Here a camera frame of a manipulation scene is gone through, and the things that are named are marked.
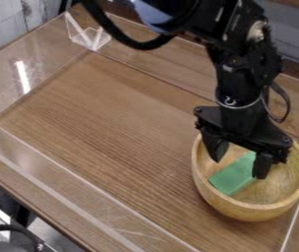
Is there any brown wooden bowl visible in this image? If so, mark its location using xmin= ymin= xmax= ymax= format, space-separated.
xmin=191 ymin=135 xmax=299 ymax=221

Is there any green rectangular block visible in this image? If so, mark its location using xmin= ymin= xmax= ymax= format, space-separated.
xmin=208 ymin=152 xmax=256 ymax=196

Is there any clear acrylic corner bracket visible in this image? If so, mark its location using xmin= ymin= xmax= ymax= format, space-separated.
xmin=64 ymin=12 xmax=112 ymax=51

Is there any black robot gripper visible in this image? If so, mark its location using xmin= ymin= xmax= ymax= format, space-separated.
xmin=192 ymin=106 xmax=292 ymax=179

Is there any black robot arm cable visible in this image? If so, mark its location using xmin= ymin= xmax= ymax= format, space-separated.
xmin=81 ymin=0 xmax=201 ymax=51

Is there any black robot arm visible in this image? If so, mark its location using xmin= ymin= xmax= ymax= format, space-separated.
xmin=133 ymin=0 xmax=292 ymax=179

